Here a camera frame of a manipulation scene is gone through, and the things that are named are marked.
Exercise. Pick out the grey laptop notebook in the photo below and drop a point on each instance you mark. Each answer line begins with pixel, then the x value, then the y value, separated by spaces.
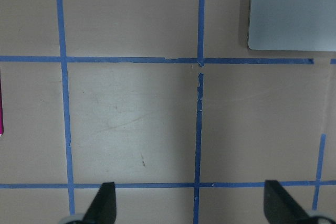
pixel 292 25

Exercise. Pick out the pink marker pen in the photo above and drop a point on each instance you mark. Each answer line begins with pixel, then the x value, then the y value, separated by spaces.
pixel 1 113

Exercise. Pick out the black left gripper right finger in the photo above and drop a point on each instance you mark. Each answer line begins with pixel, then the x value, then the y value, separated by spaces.
pixel 280 207

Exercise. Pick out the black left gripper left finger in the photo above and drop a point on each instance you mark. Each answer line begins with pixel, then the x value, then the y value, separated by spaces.
pixel 103 208

